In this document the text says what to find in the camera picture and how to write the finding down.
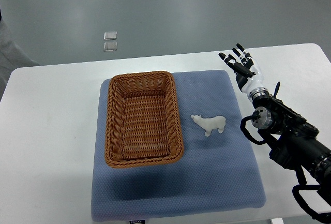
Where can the black label tag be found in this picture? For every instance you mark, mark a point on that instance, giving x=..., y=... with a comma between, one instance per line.
x=137, y=221

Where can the white toy polar bear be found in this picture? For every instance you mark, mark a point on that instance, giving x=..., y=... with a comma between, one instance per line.
x=209, y=124

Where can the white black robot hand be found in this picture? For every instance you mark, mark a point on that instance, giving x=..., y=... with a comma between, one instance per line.
x=248, y=74

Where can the upper silver floor plate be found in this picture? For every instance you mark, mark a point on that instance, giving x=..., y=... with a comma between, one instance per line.
x=110, y=35

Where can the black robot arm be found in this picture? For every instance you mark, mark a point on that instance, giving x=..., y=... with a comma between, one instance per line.
x=294, y=146

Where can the person in grey trousers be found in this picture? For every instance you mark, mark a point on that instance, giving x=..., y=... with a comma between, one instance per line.
x=12, y=56

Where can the brown wicker basket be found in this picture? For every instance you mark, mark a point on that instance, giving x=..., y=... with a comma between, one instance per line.
x=142, y=122

